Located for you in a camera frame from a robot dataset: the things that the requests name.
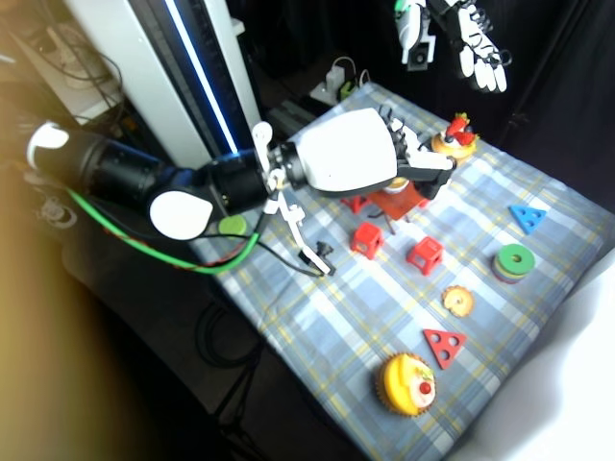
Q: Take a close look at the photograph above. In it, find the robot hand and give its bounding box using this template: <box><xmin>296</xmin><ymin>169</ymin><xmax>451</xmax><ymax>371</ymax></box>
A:
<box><xmin>286</xmin><ymin>106</ymin><xmax>456</xmax><ymax>202</ymax></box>
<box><xmin>451</xmin><ymin>0</ymin><xmax>513</xmax><ymax>95</ymax></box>

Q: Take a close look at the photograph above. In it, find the red object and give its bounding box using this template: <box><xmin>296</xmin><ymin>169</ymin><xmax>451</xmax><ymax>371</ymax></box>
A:
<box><xmin>369</xmin><ymin>182</ymin><xmax>433</xmax><ymax>236</ymax></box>

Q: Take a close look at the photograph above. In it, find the white power strip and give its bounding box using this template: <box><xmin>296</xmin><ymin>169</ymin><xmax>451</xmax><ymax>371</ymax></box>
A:
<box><xmin>309</xmin><ymin>57</ymin><xmax>359</xmax><ymax>105</ymax></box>

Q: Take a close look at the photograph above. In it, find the toy strawberry cake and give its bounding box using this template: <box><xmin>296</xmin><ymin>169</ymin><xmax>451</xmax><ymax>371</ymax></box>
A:
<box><xmin>430</xmin><ymin>112</ymin><xmax>480</xmax><ymax>167</ymax></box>

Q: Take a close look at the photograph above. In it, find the green round disc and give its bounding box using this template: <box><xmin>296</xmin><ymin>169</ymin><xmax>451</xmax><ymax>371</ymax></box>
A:
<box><xmin>218</xmin><ymin>214</ymin><xmax>249</xmax><ymax>237</ymax></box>

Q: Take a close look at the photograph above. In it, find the blue triangle block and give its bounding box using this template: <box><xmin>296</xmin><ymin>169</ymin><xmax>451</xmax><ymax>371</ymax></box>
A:
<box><xmin>507</xmin><ymin>205</ymin><xmax>549</xmax><ymax>235</ymax></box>

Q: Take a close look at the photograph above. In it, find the blue plaid table cloth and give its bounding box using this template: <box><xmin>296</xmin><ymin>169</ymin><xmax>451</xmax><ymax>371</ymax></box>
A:
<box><xmin>189</xmin><ymin>81</ymin><xmax>604</xmax><ymax>461</ymax></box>

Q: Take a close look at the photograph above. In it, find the small toy tart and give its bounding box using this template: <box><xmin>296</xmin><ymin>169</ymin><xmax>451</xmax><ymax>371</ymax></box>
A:
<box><xmin>441</xmin><ymin>284</ymin><xmax>476</xmax><ymax>318</ymax></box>

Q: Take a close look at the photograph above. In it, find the stacked colour rings toy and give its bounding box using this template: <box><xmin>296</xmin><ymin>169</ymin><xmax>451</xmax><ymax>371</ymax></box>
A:
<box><xmin>490</xmin><ymin>243</ymin><xmax>536</xmax><ymax>285</ymax></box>

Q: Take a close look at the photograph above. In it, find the white robot body column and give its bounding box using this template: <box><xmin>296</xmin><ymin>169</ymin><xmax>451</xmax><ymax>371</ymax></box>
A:
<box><xmin>64</xmin><ymin>0</ymin><xmax>263</xmax><ymax>169</ymax></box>

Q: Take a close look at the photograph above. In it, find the red triangle block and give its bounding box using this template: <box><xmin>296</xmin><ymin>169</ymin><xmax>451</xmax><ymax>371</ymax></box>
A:
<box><xmin>422</xmin><ymin>328</ymin><xmax>468</xmax><ymax>371</ymax></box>

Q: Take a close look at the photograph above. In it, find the yellow toy cupcake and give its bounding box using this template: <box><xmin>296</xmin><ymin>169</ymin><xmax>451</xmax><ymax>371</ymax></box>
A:
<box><xmin>375</xmin><ymin>352</ymin><xmax>437</xmax><ymax>418</ymax></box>

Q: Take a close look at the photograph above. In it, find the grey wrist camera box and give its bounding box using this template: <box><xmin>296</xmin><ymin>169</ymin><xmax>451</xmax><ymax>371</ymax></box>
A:
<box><xmin>402</xmin><ymin>40</ymin><xmax>437</xmax><ymax>72</ymax></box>

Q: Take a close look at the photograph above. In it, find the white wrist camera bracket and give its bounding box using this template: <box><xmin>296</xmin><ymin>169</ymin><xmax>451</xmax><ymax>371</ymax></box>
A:
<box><xmin>252</xmin><ymin>122</ymin><xmax>337</xmax><ymax>279</ymax></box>

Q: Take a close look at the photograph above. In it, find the green cable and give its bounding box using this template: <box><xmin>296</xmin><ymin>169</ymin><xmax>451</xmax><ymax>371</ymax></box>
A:
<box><xmin>66</xmin><ymin>189</ymin><xmax>263</xmax><ymax>276</ymax></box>

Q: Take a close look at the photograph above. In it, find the black floor cable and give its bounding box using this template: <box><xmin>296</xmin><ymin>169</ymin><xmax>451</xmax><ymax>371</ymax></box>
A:
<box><xmin>194</xmin><ymin>302</ymin><xmax>263</xmax><ymax>371</ymax></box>

